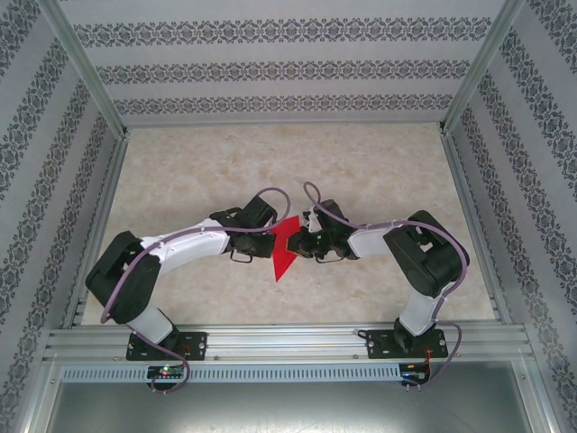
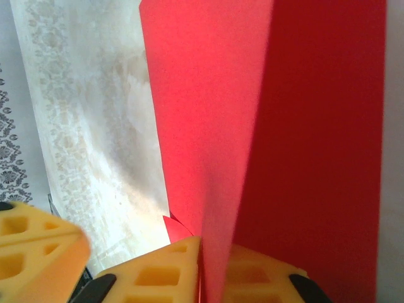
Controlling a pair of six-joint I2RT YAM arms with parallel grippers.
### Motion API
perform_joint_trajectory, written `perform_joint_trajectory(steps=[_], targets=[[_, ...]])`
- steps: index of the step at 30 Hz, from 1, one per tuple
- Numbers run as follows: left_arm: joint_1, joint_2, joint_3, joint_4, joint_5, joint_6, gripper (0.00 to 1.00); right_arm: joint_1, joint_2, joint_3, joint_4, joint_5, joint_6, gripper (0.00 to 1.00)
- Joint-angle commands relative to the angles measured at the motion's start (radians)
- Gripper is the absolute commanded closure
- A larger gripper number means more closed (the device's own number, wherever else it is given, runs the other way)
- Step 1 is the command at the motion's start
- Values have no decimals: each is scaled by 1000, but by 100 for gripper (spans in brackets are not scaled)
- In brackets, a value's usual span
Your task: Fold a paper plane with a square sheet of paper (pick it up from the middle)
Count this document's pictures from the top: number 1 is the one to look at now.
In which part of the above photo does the red square paper sheet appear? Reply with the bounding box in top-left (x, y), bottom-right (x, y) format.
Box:
top-left (271, 215), bottom-right (304, 284)

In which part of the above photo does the grey metal sheet panel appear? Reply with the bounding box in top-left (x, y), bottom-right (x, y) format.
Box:
top-left (44, 382), bottom-right (542, 433)

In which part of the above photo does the left small circuit board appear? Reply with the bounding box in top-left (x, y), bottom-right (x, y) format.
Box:
top-left (147, 365), bottom-right (184, 379)

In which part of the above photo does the aluminium mounting rail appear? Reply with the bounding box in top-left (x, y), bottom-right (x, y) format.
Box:
top-left (42, 322), bottom-right (536, 362)

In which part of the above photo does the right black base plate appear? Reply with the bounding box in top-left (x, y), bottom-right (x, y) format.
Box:
top-left (365, 327), bottom-right (450, 361)

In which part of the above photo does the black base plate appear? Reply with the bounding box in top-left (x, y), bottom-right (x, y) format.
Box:
top-left (365, 327), bottom-right (450, 361)
top-left (124, 331), bottom-right (209, 362)

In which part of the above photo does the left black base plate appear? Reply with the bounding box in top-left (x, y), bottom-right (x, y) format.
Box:
top-left (124, 331), bottom-right (209, 362)

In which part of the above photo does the slotted grey cable duct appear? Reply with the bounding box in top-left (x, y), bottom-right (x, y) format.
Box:
top-left (60, 364), bottom-right (432, 383)

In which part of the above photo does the aluminium side rail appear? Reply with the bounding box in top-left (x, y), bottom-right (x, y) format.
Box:
top-left (441, 130), bottom-right (513, 324)
top-left (60, 130), bottom-right (131, 329)

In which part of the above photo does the aluminium frame post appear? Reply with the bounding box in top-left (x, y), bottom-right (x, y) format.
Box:
top-left (38, 0), bottom-right (131, 139)
top-left (439, 0), bottom-right (527, 134)

